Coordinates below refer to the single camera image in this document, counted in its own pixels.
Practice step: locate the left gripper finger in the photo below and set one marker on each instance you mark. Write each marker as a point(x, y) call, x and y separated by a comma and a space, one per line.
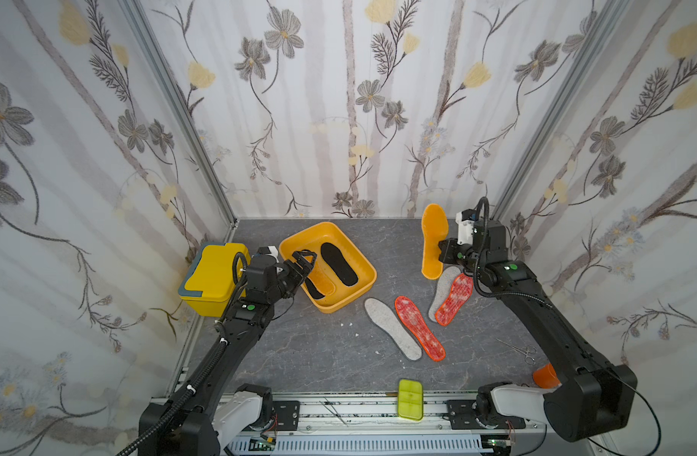
point(304, 253)
point(305, 267)

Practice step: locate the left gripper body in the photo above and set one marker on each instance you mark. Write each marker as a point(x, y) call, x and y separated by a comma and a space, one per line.
point(285, 282)

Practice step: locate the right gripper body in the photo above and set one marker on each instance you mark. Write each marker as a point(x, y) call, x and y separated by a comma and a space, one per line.
point(451, 251)

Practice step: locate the black insole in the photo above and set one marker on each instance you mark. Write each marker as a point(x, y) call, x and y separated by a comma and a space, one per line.
point(336, 261)
point(313, 290)

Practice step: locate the orange translucent insole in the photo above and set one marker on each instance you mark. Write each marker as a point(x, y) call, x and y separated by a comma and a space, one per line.
point(435, 228)
point(321, 279)

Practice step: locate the grey felt insole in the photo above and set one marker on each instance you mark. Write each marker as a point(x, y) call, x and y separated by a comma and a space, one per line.
point(384, 318)
point(443, 288)

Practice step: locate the red patterned insole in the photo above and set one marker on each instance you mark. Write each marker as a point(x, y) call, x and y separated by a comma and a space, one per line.
point(461, 290)
point(411, 317)

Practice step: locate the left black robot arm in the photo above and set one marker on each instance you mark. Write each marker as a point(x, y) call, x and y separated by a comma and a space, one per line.
point(192, 421)

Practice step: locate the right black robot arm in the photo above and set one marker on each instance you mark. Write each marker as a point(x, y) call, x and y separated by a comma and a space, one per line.
point(594, 396)

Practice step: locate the yellow plastic storage tray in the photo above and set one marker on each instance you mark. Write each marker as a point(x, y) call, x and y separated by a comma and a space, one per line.
point(312, 238)

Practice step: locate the yellow lidded box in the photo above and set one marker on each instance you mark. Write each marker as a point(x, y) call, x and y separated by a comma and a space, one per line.
point(209, 281)

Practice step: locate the green compartment box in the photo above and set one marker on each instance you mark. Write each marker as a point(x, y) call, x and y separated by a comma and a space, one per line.
point(410, 400)

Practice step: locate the orange cylindrical container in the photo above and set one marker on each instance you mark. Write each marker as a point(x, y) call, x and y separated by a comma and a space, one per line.
point(546, 377)

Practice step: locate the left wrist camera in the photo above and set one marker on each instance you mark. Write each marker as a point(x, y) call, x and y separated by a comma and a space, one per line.
point(271, 251)

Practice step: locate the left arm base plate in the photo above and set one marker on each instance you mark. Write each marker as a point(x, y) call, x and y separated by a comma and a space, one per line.
point(282, 416)

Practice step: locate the aluminium rail frame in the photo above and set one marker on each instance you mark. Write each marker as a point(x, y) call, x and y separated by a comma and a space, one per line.
point(376, 413)

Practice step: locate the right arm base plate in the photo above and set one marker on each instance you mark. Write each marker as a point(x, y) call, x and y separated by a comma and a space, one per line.
point(463, 416)

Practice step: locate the white slotted cable duct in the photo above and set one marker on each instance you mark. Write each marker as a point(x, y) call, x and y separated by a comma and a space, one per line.
point(403, 444)

